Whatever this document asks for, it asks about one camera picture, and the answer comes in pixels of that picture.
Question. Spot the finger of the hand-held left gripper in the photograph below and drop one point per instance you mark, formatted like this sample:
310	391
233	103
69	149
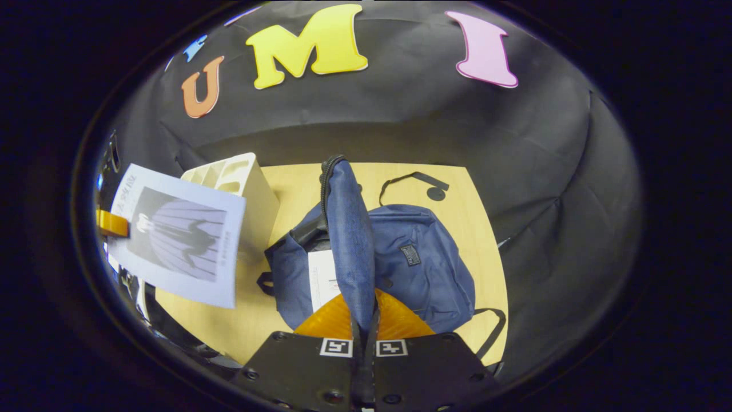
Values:
111	224

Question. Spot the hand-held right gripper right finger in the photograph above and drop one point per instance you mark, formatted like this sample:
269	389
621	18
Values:
429	372

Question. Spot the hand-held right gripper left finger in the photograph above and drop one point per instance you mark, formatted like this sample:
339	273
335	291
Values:
297	372

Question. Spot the grey book with dark picture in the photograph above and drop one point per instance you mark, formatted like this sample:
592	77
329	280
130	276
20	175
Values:
183	240

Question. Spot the white cover book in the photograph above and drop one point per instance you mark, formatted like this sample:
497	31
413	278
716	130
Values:
323	280

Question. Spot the blue schoolbag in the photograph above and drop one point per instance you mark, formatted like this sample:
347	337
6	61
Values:
423	269

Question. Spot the white bookshelf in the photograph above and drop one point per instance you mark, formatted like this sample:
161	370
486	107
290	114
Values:
260	206

